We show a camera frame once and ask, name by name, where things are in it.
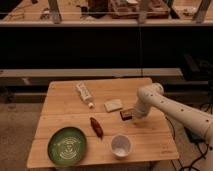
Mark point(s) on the beige sponge block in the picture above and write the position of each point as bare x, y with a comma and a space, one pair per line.
113, 105

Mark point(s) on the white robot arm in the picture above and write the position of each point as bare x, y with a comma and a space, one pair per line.
195, 120

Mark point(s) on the white plastic bottle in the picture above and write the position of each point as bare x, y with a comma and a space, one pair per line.
84, 94

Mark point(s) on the wooden folding table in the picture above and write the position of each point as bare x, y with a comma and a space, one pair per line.
151, 139

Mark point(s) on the white paper cup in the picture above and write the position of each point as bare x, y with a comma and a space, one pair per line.
120, 146

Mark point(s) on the green ceramic plate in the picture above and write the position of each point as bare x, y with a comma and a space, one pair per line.
67, 147

